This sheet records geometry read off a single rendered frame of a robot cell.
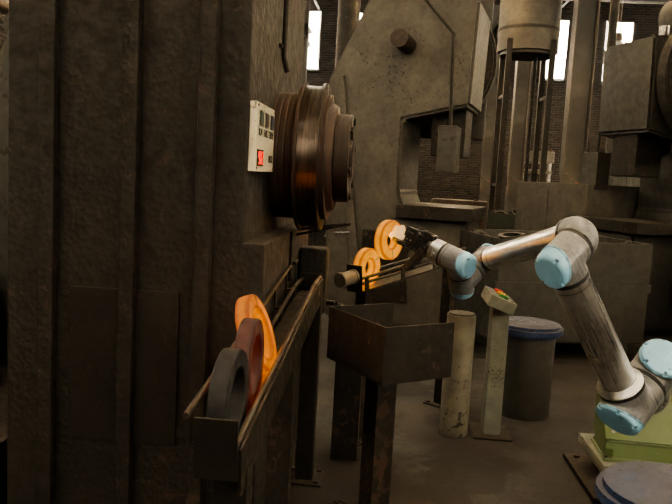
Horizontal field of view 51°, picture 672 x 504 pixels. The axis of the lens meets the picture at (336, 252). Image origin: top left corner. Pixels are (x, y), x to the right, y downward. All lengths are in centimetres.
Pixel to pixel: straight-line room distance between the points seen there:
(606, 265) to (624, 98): 162
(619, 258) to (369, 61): 212
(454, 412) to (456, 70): 261
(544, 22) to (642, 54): 551
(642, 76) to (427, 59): 161
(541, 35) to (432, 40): 615
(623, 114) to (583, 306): 365
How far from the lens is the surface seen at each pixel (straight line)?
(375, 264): 281
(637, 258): 471
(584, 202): 599
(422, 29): 501
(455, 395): 300
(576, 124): 1113
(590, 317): 225
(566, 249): 214
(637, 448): 274
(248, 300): 158
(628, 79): 576
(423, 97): 493
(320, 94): 216
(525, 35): 1100
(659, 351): 258
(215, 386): 120
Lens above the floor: 106
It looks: 6 degrees down
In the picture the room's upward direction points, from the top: 3 degrees clockwise
